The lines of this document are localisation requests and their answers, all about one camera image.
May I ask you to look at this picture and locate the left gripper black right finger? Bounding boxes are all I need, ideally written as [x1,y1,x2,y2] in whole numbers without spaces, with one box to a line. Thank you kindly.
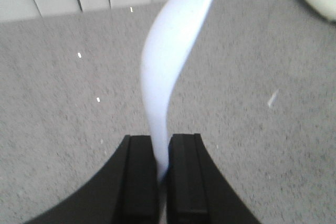
[167,134,259,223]

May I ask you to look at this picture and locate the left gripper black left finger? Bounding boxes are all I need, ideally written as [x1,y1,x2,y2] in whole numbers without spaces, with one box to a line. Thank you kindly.
[29,135,159,223]

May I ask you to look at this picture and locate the light blue plastic spoon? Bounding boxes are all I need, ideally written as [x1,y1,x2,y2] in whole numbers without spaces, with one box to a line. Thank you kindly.
[140,0,213,182]

